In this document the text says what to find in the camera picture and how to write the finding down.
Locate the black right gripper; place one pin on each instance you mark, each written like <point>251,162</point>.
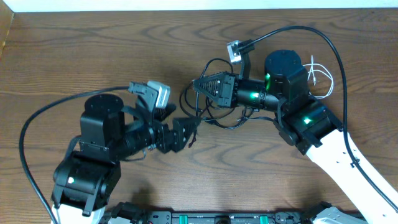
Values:
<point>227,89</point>

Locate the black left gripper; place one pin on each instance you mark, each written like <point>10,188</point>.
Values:
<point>161,137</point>

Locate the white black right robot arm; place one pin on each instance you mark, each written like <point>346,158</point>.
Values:
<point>305,122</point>

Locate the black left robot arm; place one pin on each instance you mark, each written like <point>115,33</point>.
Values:
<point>111,132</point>

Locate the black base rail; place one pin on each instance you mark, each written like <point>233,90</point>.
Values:
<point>322,213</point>

